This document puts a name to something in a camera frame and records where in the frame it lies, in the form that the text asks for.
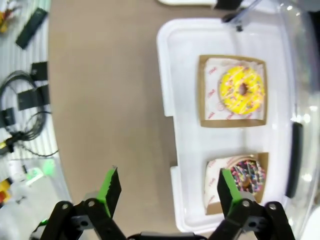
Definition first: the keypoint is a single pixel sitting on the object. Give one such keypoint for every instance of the white plastic display tray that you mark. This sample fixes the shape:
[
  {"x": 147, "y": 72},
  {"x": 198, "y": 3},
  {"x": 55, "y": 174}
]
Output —
[
  {"x": 185, "y": 2},
  {"x": 190, "y": 140}
]

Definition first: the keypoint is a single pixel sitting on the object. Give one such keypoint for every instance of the black lid hinge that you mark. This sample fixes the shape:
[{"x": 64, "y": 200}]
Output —
[
  {"x": 235, "y": 17},
  {"x": 227, "y": 3}
]

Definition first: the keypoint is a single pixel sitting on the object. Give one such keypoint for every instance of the black adapter box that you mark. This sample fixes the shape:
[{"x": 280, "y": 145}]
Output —
[
  {"x": 7, "y": 117},
  {"x": 30, "y": 98},
  {"x": 40, "y": 71}
]

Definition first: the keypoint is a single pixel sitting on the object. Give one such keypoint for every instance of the white printed paper liner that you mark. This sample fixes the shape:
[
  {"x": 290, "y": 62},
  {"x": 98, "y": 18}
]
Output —
[
  {"x": 212, "y": 182},
  {"x": 212, "y": 100}
]

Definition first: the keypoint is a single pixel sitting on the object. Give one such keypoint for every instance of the chocolate donut colourful sprinkles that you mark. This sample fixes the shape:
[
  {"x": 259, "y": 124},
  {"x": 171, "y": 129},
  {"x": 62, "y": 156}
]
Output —
[{"x": 253, "y": 172}]

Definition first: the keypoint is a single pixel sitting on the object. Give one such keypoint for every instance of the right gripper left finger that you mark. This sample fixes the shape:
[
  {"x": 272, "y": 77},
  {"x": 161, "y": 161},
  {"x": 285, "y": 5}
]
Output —
[{"x": 100, "y": 212}]

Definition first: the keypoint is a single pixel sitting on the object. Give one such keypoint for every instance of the clear hinged tray lid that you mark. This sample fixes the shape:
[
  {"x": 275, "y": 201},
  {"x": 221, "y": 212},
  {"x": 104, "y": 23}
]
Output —
[{"x": 303, "y": 75}]

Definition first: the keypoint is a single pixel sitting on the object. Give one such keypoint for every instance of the yellow red object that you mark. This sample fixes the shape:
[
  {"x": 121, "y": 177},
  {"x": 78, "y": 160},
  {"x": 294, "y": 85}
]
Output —
[{"x": 4, "y": 187}]

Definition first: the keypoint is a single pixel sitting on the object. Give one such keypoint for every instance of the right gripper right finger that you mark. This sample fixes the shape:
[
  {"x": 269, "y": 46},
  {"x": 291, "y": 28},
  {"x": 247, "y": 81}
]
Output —
[{"x": 240, "y": 215}]

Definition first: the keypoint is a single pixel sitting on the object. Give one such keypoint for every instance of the white device green light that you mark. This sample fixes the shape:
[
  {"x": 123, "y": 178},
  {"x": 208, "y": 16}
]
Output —
[{"x": 37, "y": 173}]

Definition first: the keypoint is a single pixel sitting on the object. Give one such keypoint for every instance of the black rectangular remote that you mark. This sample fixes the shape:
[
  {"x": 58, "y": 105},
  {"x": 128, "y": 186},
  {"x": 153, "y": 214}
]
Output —
[{"x": 31, "y": 27}]

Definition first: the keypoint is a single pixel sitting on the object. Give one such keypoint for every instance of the yellow sprinkled donut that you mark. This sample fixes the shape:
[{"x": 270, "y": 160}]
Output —
[{"x": 230, "y": 87}]

